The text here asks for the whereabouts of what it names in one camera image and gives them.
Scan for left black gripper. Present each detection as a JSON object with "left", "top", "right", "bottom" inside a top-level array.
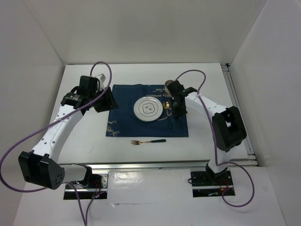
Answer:
[{"left": 89, "top": 86, "right": 119, "bottom": 113}]

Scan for metal cup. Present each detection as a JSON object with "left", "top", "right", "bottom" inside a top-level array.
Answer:
[{"left": 164, "top": 80, "right": 174, "bottom": 97}]

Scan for gold spoon green handle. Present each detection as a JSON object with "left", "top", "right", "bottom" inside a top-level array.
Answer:
[{"left": 163, "top": 101, "right": 173, "bottom": 129}]

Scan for dark blue cloth placemat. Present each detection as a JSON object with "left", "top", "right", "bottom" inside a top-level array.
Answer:
[{"left": 106, "top": 84, "right": 189, "bottom": 137}]

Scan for white round plate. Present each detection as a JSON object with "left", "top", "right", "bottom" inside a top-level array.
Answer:
[{"left": 134, "top": 97, "right": 163, "bottom": 122}]

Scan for gold fork green handle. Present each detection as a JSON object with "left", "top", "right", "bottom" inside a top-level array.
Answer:
[{"left": 130, "top": 139, "right": 166, "bottom": 145}]

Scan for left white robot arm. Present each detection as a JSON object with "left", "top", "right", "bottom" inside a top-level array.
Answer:
[{"left": 18, "top": 74, "right": 118, "bottom": 190}]

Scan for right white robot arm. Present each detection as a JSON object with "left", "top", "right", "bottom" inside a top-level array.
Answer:
[{"left": 165, "top": 80, "right": 247, "bottom": 185}]

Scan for aluminium frame rail right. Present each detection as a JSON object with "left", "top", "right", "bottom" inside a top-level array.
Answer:
[{"left": 221, "top": 63, "right": 256, "bottom": 157}]

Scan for aluminium frame rail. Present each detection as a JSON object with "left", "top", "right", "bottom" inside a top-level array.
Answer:
[
  {"left": 221, "top": 63, "right": 256, "bottom": 157},
  {"left": 37, "top": 160, "right": 258, "bottom": 171}
]

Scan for aluminium frame rail front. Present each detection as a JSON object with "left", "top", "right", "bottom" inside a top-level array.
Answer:
[{"left": 37, "top": 160, "right": 258, "bottom": 171}]

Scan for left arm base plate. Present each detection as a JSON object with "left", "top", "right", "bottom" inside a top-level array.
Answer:
[{"left": 71, "top": 172, "right": 109, "bottom": 200}]

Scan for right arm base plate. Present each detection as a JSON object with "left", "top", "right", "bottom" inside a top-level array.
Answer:
[{"left": 187, "top": 170, "right": 235, "bottom": 198}]

